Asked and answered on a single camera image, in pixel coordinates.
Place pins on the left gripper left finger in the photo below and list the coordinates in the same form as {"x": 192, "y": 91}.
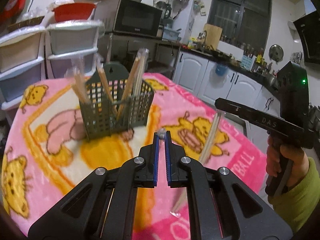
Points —
{"x": 101, "y": 206}

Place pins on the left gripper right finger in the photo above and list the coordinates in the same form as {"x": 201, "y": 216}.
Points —
{"x": 220, "y": 205}

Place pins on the green sleeve forearm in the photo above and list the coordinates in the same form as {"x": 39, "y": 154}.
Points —
{"x": 297, "y": 205}

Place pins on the white kitchen cabinets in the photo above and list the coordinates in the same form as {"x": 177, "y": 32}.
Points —
{"x": 197, "y": 75}

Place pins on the pink cartoon blanket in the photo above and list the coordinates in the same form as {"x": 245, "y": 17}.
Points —
{"x": 47, "y": 153}

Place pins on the green plastic utensil basket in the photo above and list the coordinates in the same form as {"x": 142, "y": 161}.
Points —
{"x": 103, "y": 116}

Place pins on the wooden cutting board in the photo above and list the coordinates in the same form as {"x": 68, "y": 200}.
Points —
{"x": 213, "y": 35}

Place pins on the dark window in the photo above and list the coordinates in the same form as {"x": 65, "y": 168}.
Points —
{"x": 242, "y": 21}

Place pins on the metal shelf rack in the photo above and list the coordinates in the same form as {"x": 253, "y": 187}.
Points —
{"x": 157, "y": 55}

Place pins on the right drawer storage tower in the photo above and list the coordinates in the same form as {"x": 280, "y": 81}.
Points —
{"x": 71, "y": 40}

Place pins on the drawer storage tower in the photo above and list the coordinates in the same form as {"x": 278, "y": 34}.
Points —
{"x": 22, "y": 63}
{"x": 71, "y": 40}

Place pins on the left drawer storage tower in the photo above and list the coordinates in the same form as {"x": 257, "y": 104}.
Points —
{"x": 22, "y": 63}

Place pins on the black microwave oven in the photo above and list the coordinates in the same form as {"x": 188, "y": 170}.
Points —
{"x": 136, "y": 18}

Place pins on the red plastic basin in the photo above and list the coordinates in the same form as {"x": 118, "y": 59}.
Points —
{"x": 73, "y": 11}

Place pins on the wicker basket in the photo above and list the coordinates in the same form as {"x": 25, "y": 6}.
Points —
{"x": 27, "y": 23}

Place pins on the red hanging bag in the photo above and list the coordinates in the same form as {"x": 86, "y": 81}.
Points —
{"x": 11, "y": 9}

